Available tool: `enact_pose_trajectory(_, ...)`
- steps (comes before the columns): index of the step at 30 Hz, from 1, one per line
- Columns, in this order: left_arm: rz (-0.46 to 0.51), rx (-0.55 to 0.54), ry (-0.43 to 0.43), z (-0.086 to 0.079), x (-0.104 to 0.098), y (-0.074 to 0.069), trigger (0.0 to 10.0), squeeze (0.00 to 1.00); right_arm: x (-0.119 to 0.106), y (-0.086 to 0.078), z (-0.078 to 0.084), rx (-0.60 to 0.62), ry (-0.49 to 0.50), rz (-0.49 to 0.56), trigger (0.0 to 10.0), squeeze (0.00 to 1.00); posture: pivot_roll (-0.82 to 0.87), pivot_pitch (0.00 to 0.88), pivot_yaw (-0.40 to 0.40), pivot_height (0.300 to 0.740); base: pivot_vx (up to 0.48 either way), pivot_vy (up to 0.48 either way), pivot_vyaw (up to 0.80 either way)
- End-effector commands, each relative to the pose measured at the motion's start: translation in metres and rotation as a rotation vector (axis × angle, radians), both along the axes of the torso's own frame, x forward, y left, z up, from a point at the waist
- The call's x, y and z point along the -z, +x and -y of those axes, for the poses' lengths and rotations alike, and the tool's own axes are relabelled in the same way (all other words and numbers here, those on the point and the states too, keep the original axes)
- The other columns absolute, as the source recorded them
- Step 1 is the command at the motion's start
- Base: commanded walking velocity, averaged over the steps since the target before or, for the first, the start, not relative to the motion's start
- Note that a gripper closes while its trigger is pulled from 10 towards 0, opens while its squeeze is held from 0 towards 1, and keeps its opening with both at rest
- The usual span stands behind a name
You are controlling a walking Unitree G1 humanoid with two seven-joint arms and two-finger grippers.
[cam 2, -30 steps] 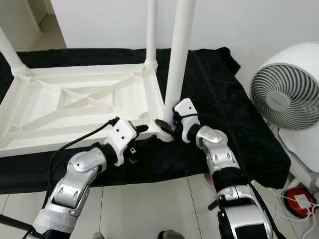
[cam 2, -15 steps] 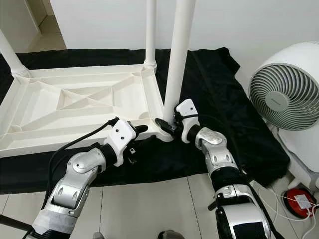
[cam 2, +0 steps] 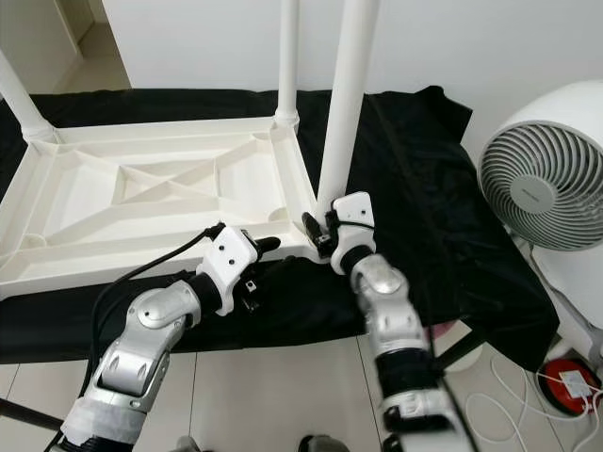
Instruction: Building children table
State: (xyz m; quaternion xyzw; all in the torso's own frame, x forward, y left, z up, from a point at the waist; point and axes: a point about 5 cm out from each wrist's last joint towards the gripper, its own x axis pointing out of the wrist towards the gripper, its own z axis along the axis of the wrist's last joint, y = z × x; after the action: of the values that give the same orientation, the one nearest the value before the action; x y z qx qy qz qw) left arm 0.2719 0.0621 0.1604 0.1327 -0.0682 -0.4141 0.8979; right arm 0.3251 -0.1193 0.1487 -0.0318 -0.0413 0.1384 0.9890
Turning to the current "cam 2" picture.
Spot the white pedestal fan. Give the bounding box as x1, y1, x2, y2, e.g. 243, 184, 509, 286
477, 79, 603, 370

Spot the grey robot right leg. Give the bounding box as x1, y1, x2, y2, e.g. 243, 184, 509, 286
295, 434, 347, 452

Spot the black metal table leg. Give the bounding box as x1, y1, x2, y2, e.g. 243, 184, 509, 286
0, 396, 63, 432
432, 324, 493, 375

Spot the white plastic table top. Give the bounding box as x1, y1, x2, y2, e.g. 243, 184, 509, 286
0, 114, 332, 301

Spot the red round device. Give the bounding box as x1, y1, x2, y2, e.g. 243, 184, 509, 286
536, 357, 603, 418

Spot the white power cable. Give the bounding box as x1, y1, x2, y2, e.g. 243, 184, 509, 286
460, 351, 603, 452

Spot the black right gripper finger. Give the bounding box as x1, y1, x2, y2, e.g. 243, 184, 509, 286
301, 211, 327, 256

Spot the black fabric table cover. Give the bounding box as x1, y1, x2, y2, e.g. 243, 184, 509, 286
0, 87, 563, 375

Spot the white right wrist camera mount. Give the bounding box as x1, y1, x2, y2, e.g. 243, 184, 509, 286
329, 190, 379, 277

